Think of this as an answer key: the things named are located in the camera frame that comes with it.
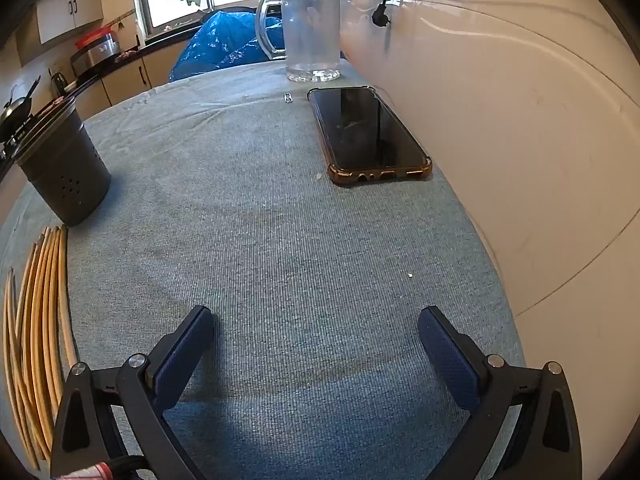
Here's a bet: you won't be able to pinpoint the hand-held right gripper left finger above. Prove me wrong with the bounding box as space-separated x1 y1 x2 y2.
50 305 216 480

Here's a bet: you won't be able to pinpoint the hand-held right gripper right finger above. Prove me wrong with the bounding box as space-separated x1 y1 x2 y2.
417 305 583 480

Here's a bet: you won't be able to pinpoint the bundle of wooden chopsticks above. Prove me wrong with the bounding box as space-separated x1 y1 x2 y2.
2 225 81 471

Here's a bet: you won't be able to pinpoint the dark grey chopstick holder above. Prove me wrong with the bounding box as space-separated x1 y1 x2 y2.
11 97 112 227

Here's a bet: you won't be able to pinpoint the grey blue table cloth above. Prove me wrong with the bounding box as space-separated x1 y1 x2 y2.
0 57 526 480

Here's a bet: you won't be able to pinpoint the smartphone in orange case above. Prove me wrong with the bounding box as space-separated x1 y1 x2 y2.
306 86 433 187

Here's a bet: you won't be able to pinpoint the beige base cabinets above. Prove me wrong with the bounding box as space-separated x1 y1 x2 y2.
75 40 196 111

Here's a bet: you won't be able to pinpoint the black wok with lid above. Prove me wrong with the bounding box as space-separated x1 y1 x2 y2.
0 77 41 131

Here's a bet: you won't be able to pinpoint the black kitchen countertop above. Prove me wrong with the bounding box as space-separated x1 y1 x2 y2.
0 27 206 186

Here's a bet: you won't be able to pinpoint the blue plastic trash bag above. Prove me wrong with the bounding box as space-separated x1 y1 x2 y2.
169 10 346 83

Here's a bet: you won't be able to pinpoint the silver rice cooker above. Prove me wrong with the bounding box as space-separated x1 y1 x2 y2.
70 35 122 73

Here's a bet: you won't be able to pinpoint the red plastic basin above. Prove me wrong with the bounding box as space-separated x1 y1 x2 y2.
75 26 118 48

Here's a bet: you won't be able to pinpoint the clear glass mug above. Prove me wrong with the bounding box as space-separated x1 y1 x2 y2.
255 0 343 83

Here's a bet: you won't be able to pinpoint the small beige wall cabinet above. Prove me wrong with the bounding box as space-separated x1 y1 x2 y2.
37 0 105 44

